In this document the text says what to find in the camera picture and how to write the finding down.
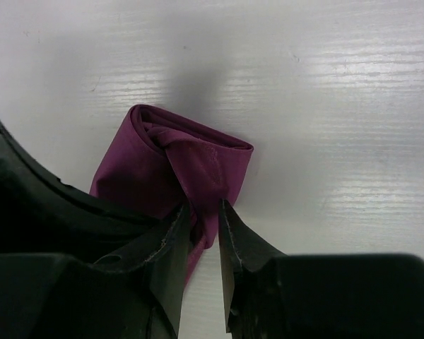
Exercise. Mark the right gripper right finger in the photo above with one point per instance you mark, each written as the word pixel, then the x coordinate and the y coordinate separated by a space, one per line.
pixel 269 294

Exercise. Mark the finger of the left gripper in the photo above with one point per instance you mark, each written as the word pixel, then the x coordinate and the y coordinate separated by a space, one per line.
pixel 38 213

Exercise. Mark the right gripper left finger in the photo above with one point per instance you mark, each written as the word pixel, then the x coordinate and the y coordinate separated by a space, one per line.
pixel 133 292

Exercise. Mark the purple cloth napkin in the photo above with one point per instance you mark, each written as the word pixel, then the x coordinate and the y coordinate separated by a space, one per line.
pixel 159 159

